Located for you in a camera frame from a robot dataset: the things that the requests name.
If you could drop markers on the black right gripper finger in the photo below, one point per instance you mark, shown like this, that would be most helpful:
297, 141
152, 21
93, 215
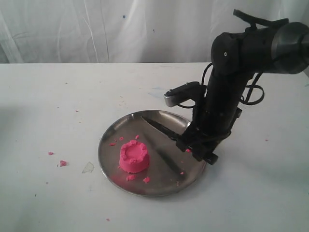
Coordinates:
204, 152
190, 136

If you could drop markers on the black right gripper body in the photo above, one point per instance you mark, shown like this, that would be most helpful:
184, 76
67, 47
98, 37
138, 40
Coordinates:
218, 110

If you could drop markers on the black knife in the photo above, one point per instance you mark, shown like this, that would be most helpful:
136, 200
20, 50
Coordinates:
161, 128

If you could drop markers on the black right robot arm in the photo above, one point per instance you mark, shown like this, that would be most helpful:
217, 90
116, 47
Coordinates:
238, 60

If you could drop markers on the pink dough lump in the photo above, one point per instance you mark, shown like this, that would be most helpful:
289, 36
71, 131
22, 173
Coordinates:
134, 157

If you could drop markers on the round metal plate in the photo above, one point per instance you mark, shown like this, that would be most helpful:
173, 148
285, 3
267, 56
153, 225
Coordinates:
170, 169

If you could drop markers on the pink crumb beside front crumb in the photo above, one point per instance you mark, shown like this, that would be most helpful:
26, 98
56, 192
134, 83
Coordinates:
146, 180

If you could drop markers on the pink crumb front of plate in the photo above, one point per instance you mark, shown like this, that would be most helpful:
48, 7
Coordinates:
130, 177

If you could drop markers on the clear tape scrap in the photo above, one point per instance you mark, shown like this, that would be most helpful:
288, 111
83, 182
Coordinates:
89, 167

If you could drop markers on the white plastic backdrop sheet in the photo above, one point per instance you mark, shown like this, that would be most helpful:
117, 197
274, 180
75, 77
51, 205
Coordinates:
121, 31

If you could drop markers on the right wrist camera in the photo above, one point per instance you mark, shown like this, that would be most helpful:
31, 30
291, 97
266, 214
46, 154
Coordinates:
181, 94

